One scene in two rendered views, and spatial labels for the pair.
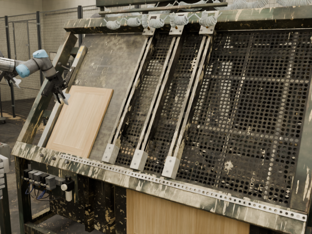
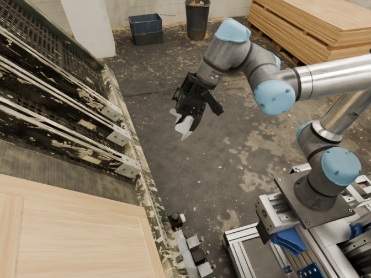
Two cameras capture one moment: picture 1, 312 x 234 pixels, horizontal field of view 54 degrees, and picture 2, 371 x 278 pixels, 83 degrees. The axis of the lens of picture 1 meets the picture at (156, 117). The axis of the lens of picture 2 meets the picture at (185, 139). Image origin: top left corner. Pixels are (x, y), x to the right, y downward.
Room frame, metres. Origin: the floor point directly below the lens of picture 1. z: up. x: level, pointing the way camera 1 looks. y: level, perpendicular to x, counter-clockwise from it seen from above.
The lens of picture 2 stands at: (2.32, 0.90, 1.82)
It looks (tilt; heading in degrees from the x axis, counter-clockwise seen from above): 48 degrees down; 216
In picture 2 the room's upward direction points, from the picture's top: straight up
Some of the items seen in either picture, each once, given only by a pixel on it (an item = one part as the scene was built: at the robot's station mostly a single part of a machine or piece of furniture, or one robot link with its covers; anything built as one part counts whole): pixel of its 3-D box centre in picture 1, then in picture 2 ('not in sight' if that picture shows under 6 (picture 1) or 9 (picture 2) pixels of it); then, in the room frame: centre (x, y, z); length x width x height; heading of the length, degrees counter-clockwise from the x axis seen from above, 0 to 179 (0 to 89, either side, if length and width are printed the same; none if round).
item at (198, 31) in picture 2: not in sight; (196, 20); (-1.59, -1.66, 0.33); 0.52 x 0.51 x 0.65; 51
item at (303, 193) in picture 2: not in sight; (318, 188); (1.69, 1.08, 1.09); 0.15 x 0.15 x 0.10
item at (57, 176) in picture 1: (45, 184); (196, 260); (2.10, 0.80, 0.69); 0.50 x 0.14 x 0.24; 59
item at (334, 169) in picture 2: not in sight; (333, 169); (1.68, 1.08, 1.20); 0.13 x 0.12 x 0.14; 37
